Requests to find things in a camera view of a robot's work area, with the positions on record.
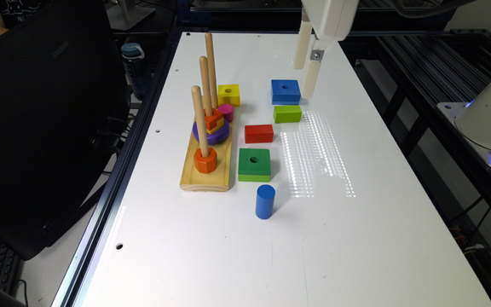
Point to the orange and yellow block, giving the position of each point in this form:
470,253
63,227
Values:
214,122

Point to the orange hexagon nut block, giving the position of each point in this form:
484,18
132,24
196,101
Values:
205,164

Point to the pink cylinder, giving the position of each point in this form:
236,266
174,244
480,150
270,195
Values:
228,112

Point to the grey monitor stand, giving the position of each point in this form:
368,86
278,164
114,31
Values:
125,14

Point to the wooden peg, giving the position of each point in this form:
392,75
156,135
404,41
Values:
211,69
200,121
203,64

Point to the yellow square block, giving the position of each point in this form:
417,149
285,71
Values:
229,94

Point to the middle wooden peg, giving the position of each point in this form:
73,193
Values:
203,64

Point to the blue water bottle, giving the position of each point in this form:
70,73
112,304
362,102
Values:
137,68

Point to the black Samsung monitor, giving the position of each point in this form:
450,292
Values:
64,102

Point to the dark green square block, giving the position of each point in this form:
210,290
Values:
254,165

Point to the front wooden peg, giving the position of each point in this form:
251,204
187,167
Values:
200,121

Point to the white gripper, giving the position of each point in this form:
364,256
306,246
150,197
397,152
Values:
331,21

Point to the rear wooden peg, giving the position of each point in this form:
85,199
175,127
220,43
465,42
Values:
211,69

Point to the wooden peg base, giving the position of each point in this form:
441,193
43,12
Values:
217,180

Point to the light green rectangular block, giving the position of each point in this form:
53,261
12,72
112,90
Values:
287,114

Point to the red rectangular block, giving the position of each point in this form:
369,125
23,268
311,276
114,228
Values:
259,133

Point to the blue cylinder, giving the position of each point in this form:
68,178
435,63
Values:
265,201

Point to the blue square block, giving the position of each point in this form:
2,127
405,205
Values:
285,92

